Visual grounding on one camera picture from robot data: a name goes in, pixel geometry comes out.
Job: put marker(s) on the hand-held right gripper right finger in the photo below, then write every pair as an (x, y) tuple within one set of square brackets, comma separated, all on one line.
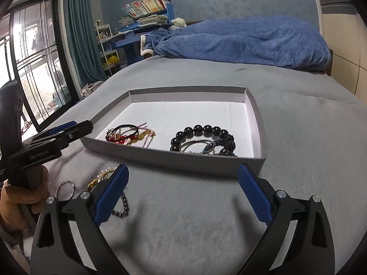
[(255, 194)]

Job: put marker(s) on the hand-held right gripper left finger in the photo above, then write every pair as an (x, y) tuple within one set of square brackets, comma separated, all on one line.
[(111, 194)]

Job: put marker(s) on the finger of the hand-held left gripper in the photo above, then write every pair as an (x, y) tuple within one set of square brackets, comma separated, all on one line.
[(61, 127), (80, 130)]

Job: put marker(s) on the silver bangle with tassel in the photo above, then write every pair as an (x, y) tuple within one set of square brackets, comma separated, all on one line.
[(189, 143)]

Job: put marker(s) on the grey cardboard box tray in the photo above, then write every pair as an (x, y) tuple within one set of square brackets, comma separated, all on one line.
[(186, 111)]

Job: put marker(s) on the person's left hand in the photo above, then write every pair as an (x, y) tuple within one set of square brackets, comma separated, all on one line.
[(25, 197)]

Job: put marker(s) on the grey backpack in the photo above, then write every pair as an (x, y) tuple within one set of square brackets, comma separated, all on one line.
[(91, 88)]

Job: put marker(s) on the black framed window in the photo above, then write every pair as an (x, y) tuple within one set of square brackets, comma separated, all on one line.
[(37, 63)]

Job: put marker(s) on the yellow bag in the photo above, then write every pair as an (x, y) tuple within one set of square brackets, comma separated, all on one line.
[(111, 61)]

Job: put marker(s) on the white shelf rack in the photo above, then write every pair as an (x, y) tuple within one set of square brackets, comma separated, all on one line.
[(107, 43)]

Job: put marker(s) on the teal curtain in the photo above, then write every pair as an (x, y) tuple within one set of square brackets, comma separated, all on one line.
[(83, 34)]

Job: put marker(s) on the blue desk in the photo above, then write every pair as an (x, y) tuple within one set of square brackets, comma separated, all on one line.
[(129, 45)]

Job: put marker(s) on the stack of papers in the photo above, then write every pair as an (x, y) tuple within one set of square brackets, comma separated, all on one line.
[(149, 20)]

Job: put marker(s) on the row of books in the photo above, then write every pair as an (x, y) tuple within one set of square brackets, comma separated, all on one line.
[(146, 5)]

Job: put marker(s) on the white plush toy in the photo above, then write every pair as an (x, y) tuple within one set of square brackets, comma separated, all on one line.
[(179, 22)]

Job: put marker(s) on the blue fleece blanket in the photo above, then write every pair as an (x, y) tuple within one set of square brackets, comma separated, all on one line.
[(243, 43)]

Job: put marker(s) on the beige wardrobe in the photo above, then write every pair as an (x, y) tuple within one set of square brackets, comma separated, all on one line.
[(344, 34)]

